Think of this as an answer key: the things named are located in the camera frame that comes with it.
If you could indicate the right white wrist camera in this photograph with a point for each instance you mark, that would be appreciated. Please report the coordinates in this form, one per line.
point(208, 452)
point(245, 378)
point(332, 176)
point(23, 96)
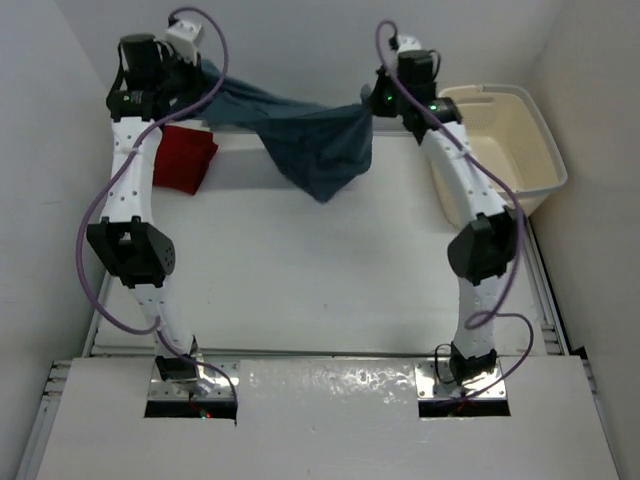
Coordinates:
point(404, 43)

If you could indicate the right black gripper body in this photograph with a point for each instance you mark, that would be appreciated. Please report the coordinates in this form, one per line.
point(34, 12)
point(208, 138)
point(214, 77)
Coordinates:
point(387, 99)

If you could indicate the red t shirt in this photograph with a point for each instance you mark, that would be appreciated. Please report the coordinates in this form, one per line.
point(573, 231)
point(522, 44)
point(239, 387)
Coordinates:
point(183, 158)

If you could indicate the metal base plate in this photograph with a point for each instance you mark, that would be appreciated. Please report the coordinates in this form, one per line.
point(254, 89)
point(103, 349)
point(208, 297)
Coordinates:
point(215, 382)
point(434, 382)

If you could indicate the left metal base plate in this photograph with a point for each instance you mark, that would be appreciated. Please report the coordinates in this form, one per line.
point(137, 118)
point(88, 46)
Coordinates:
point(215, 382)

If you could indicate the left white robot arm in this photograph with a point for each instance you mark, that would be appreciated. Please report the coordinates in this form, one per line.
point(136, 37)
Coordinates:
point(125, 237)

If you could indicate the blue t shirt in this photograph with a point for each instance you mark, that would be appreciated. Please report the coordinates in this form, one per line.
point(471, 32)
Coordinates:
point(319, 149)

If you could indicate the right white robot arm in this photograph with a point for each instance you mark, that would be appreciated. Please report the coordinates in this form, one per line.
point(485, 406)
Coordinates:
point(486, 244)

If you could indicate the white foreground cover board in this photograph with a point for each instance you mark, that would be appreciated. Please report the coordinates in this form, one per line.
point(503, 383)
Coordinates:
point(313, 419)

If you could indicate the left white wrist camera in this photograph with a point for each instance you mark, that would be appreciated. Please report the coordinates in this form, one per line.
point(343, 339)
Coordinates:
point(184, 36)

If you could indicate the cream plastic laundry basket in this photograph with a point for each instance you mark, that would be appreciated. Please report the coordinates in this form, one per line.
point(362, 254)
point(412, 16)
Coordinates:
point(510, 137)

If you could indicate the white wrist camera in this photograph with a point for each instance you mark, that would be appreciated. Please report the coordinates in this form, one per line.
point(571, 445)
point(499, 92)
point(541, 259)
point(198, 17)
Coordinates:
point(184, 36)
point(404, 43)

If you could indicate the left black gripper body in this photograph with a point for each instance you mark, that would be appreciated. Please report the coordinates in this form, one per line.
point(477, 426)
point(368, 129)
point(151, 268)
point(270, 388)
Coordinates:
point(177, 78)

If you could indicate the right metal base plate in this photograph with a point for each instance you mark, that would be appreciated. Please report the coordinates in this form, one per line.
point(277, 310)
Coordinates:
point(434, 382)

